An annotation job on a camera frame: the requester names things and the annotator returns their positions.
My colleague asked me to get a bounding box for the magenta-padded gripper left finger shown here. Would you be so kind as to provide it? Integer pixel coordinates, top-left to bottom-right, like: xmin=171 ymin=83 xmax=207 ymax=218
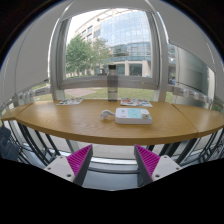
xmin=43 ymin=143 xmax=94 ymax=187

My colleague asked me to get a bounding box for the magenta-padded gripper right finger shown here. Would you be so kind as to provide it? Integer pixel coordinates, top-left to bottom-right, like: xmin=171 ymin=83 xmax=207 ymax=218
xmin=133 ymin=143 xmax=183 ymax=187

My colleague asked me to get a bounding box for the white power strip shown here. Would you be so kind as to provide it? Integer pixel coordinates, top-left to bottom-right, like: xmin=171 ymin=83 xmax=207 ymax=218
xmin=114 ymin=107 xmax=154 ymax=126

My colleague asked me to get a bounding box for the small colourful sticker sheet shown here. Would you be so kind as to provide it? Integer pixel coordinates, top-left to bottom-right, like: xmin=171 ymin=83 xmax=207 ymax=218
xmin=55 ymin=97 xmax=84 ymax=106

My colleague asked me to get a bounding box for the large colourful sticker sheet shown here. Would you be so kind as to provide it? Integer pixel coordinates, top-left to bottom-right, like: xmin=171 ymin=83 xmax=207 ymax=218
xmin=119 ymin=97 xmax=154 ymax=108

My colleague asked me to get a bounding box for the clear bottle with black cap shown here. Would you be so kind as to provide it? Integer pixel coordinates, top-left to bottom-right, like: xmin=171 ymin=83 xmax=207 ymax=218
xmin=106 ymin=64 xmax=119 ymax=102

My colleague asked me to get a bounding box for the white power strip cable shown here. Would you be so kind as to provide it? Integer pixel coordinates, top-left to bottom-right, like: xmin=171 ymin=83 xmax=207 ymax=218
xmin=99 ymin=109 xmax=117 ymax=121

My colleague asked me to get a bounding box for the grey wall socket rail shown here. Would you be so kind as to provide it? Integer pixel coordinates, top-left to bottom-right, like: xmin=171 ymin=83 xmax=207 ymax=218
xmin=166 ymin=84 xmax=214 ymax=105
xmin=14 ymin=85 xmax=51 ymax=101

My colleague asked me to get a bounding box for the grey window frame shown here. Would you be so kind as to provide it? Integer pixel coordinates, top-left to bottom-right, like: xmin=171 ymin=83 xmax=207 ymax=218
xmin=49 ymin=8 xmax=171 ymax=103

